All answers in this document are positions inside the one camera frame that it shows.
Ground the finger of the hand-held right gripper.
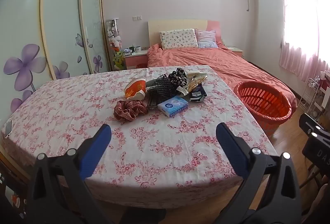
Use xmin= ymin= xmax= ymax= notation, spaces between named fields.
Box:
xmin=299 ymin=113 xmax=330 ymax=137

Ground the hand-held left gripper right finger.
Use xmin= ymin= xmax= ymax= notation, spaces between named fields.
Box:
xmin=216 ymin=122 xmax=302 ymax=224

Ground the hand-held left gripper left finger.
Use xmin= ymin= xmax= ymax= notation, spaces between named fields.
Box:
xmin=27 ymin=123 xmax=112 ymax=224

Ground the orange plastic basket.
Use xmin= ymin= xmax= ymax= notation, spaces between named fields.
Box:
xmin=233 ymin=81 xmax=292 ymax=137

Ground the black floral scrunchie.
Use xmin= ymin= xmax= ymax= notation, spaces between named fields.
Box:
xmin=167 ymin=67 xmax=189 ymax=88

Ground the red plaid scrunchie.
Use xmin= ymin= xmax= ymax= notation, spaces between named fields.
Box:
xmin=114 ymin=100 xmax=148 ymax=124

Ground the pink floral tablecloth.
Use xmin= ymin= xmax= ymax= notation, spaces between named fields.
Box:
xmin=0 ymin=65 xmax=277 ymax=209

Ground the dark blue packet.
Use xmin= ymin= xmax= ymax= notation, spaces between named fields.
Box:
xmin=189 ymin=83 xmax=207 ymax=103

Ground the orange instant noodle cup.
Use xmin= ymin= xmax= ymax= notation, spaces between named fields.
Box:
xmin=124 ymin=78 xmax=146 ymax=101

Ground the blue tissue pack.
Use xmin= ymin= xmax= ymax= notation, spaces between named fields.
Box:
xmin=157 ymin=96 xmax=189 ymax=118

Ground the gold snack wrapper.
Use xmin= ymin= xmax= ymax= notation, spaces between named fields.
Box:
xmin=186 ymin=72 xmax=208 ymax=92

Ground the pink curtain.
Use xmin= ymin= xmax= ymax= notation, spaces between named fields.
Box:
xmin=277 ymin=0 xmax=330 ymax=83

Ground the white smartphone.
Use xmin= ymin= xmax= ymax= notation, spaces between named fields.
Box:
xmin=5 ymin=120 xmax=14 ymax=138

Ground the black mesh bag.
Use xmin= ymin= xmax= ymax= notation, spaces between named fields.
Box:
xmin=145 ymin=73 xmax=181 ymax=109

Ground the orange duvet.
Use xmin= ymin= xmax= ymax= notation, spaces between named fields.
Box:
xmin=147 ymin=42 xmax=297 ymax=116

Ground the pink and white nightstand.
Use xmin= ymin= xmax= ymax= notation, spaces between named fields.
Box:
xmin=123 ymin=49 xmax=149 ymax=70

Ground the pink nightstand with book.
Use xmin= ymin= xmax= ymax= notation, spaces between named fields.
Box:
xmin=225 ymin=46 xmax=244 ymax=59

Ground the clear tube of plush toys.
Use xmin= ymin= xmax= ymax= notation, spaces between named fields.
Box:
xmin=106 ymin=19 xmax=124 ymax=70

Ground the striped pink pillow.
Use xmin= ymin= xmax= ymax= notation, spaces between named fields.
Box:
xmin=195 ymin=29 xmax=219 ymax=49

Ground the floral pillow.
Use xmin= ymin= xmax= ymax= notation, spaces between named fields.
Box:
xmin=159 ymin=29 xmax=198 ymax=50

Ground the wardrobe with purple flowers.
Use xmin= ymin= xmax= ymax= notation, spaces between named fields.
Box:
xmin=0 ymin=0 xmax=111 ymax=121

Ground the beige and pink headboard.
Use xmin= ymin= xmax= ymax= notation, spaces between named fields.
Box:
xmin=148 ymin=19 xmax=222 ymax=47

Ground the white wire rack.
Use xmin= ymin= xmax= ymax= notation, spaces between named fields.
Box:
xmin=298 ymin=77 xmax=330 ymax=116

